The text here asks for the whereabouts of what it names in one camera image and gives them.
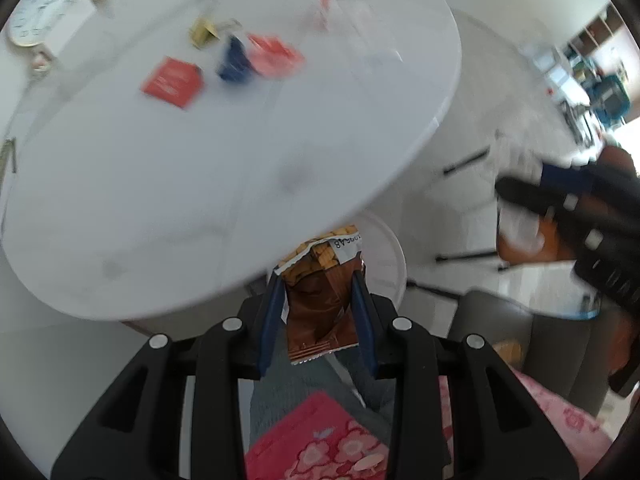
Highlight person's grey trousers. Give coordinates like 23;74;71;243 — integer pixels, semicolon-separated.
247;345;401;461

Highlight brown snack wrapper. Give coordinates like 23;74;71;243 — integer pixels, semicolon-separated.
274;225;366;365

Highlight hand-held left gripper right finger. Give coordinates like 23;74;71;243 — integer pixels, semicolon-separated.
350;270;573;480

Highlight red flat packet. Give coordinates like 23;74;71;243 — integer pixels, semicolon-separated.
140;57;205;111

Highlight grey upholstered chair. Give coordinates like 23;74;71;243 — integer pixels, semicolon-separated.
447;289;618;417

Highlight dark blue crumpled wrapper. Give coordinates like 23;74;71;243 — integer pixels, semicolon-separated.
216;35;257;83

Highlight white round table base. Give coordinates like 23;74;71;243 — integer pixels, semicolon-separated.
345;210;407;311

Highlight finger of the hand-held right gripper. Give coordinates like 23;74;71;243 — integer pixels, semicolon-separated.
540;161;608;196
495;176;608;261

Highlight round wall clock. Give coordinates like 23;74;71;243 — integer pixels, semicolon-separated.
7;0;83;47

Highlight small pink-capped bottle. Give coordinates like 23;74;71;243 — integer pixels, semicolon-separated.
30;45;56;77

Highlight pink folded paper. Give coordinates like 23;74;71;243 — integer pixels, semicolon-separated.
247;34;306;78

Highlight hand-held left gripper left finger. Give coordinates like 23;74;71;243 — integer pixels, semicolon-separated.
50;275;288;480

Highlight person's pink floral clothing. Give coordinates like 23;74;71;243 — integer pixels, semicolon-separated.
245;365;613;480

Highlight cluttered storage shelf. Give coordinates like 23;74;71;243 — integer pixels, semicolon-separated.
520;7;640;148

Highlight clear plastic water bottle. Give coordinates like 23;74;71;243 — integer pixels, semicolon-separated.
300;0;406;68

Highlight yellow binder clip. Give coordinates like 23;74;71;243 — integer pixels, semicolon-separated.
189;16;243;50

